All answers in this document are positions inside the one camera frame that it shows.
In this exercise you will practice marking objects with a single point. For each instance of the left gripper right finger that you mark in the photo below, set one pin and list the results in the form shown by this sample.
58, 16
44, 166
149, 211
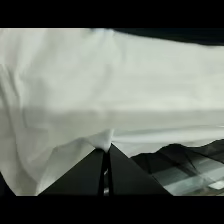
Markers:
130, 180

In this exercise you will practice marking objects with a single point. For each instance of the white shirt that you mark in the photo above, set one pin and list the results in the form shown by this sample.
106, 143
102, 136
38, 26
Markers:
100, 86

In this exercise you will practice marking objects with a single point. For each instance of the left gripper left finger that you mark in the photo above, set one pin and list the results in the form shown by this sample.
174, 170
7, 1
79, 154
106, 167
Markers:
85, 178

